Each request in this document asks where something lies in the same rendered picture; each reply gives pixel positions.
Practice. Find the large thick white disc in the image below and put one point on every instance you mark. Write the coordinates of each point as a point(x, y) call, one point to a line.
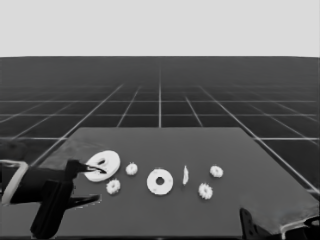
point(113, 161)

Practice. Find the small white toothed gear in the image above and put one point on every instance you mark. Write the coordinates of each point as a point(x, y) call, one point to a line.
point(202, 192)
point(110, 187)
point(213, 172)
point(128, 169)

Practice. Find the white round carrier with pins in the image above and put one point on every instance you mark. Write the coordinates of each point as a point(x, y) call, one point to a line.
point(153, 185)

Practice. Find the small thin white T-piece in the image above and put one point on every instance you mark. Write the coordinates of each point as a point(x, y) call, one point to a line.
point(185, 176)

